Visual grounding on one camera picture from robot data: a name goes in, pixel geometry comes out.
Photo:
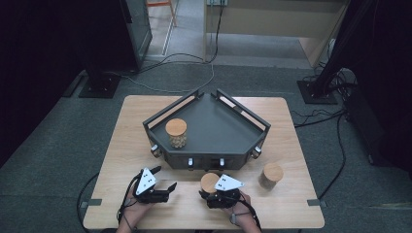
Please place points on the white power strip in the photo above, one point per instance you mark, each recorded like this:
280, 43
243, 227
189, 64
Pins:
217, 2

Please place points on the orange stool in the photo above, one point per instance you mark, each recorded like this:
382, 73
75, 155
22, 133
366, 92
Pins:
171, 9

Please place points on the person's left hand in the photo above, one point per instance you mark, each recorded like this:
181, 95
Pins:
136, 210

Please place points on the glass jar of pale nuts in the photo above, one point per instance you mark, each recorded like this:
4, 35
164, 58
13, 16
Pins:
176, 127

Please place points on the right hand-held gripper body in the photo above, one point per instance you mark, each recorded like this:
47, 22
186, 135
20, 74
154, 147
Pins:
226, 191

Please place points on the black stand with base plate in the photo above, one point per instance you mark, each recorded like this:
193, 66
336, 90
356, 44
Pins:
319, 92
100, 85

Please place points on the black corner shelf rack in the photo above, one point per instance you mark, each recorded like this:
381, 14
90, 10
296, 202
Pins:
213, 129

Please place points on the light wooden desk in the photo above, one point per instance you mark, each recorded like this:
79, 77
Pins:
275, 19

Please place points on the person's right hand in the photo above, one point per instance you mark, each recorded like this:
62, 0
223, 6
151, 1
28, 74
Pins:
238, 208

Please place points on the grey tape piece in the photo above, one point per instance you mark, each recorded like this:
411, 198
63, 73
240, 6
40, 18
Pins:
315, 202
92, 203

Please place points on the black equipment box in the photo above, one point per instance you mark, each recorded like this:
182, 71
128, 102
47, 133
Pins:
364, 126

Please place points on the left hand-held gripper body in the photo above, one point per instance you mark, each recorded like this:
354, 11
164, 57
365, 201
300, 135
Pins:
145, 186

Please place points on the glass-sided black cabinet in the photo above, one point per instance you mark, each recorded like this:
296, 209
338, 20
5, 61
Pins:
139, 32

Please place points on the glass jar with wooden lid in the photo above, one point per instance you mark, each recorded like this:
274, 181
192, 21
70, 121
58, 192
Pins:
271, 173
209, 183

